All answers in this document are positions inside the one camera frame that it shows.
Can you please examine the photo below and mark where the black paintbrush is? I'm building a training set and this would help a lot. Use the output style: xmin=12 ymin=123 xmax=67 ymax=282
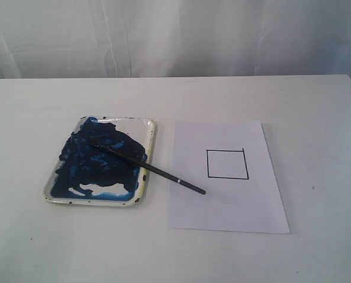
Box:
xmin=91 ymin=142 xmax=206 ymax=195

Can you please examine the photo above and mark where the white paper with black square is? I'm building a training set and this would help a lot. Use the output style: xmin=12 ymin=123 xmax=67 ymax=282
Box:
xmin=169 ymin=121 xmax=290 ymax=234

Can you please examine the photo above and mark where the white tray with blue paint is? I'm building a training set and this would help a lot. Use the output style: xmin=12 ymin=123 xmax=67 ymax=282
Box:
xmin=43 ymin=116 xmax=156 ymax=207

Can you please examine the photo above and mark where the white backdrop curtain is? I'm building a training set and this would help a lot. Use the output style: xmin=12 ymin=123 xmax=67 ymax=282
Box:
xmin=0 ymin=1 xmax=351 ymax=78

